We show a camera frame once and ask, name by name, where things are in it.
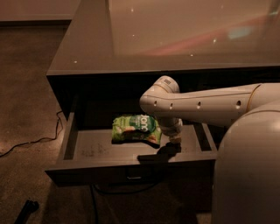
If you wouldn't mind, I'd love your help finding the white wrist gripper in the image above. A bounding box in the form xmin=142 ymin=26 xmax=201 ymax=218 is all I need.
xmin=157 ymin=117 xmax=183 ymax=144

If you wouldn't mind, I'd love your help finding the dark drawer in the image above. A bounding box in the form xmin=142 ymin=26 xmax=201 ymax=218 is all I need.
xmin=46 ymin=97 xmax=217 ymax=186

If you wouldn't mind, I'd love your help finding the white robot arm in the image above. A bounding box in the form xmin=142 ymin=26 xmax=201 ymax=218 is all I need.
xmin=139 ymin=76 xmax=280 ymax=224

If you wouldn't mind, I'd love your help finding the grey counter drawer cabinet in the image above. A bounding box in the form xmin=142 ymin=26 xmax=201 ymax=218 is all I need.
xmin=47 ymin=0 xmax=280 ymax=127

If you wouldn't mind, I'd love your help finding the green snack bag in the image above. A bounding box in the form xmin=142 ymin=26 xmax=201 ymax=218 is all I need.
xmin=112 ymin=115 xmax=162 ymax=148

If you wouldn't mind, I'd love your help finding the black object on floor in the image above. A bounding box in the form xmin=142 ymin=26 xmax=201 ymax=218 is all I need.
xmin=14 ymin=199 xmax=39 ymax=224

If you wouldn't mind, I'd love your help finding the thick black floor cable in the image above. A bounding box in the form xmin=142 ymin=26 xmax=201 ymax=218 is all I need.
xmin=89 ymin=180 xmax=165 ymax=224

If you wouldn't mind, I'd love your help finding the thin black floor cable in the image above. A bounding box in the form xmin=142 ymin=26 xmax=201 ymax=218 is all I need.
xmin=0 ymin=109 xmax=64 ymax=158

